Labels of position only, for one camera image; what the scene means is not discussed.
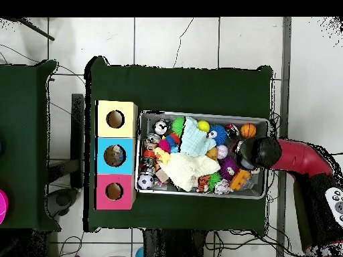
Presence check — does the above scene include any light blue waffle cloth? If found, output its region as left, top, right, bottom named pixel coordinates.
left=179, top=116, right=217, bottom=158

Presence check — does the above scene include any cream waffle cloth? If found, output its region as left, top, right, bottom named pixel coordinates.
left=158, top=152, right=220, bottom=193

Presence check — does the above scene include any shallow clear mesh bin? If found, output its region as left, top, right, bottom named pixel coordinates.
left=135, top=110, right=271, bottom=201

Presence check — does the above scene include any crushed silver soda can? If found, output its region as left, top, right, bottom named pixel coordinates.
left=153, top=120, right=170, bottom=136

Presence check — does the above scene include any yellow ball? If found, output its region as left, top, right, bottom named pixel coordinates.
left=197, top=120, right=211, bottom=133

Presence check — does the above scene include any black and white soccer ball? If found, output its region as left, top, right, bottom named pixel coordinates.
left=137, top=172, right=155, bottom=191

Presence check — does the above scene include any blue spiky ball with eyes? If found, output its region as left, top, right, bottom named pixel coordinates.
left=208, top=124, right=229, bottom=146

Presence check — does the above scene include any white baseball toy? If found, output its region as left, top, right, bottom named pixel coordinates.
left=216, top=145, right=229, bottom=160

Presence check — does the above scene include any dark green table cloth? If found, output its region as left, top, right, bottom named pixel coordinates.
left=84, top=56, right=274, bottom=236

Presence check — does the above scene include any orange striped tiger toy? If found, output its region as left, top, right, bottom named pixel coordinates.
left=196, top=175, right=211, bottom=193

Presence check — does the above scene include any purple spiky ball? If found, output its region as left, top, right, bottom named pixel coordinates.
left=219, top=157, right=241, bottom=181

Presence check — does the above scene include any orange basketball toy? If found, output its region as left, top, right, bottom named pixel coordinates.
left=241, top=122, right=257, bottom=140

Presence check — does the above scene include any orange plastic toy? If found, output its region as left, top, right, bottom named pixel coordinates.
left=229, top=169, right=253, bottom=192

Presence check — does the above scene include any black flat panel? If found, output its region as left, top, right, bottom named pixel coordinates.
left=71, top=93, right=86, bottom=189

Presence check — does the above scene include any grey stand base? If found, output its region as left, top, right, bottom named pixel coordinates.
left=45, top=187, right=82, bottom=218

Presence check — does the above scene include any green cloth side table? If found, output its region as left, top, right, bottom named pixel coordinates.
left=0, top=60, right=60, bottom=232

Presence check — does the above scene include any dark thin rod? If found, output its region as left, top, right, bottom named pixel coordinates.
left=15, top=18, right=56, bottom=42

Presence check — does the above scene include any pink round object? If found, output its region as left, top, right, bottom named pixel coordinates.
left=0, top=189, right=9, bottom=225

